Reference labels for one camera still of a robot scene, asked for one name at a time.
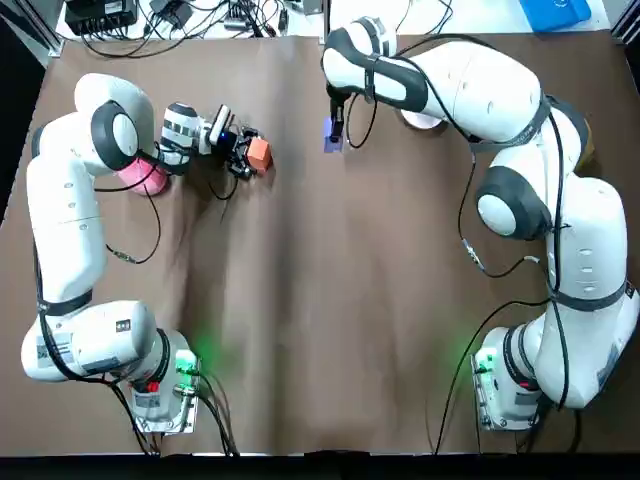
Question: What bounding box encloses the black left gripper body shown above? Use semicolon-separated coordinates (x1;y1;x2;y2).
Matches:
222;125;250;169

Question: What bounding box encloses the orange foam square block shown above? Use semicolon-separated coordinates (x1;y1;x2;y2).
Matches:
246;138;274;175

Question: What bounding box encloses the purple foam square block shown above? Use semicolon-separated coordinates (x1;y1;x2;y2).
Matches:
322;117;350;154

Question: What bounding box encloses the white round plate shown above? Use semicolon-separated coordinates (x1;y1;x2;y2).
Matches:
399;108;447;133

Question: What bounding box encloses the pink plush toy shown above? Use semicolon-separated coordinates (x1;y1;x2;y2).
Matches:
115;155;170;197

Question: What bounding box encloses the black usb hub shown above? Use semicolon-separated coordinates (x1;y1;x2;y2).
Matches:
223;4;261;31

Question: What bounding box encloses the black power adapter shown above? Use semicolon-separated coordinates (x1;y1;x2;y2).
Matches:
149;0;192;30

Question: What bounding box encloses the blue plastic tray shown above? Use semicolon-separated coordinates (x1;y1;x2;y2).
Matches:
518;0;607;34

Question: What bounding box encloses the aluminium frame post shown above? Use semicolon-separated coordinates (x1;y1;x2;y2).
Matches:
608;0;640;47
0;9;66;57
301;0;332;44

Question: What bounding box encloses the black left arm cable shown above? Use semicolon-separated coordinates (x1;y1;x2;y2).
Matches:
34;139;241;391

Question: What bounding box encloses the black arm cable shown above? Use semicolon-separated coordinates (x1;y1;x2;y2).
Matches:
344;32;584;455
34;139;241;391

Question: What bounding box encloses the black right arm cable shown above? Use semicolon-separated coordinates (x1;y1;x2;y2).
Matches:
344;32;584;455

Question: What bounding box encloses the black switch box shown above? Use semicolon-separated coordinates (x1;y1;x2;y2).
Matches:
64;0;140;37

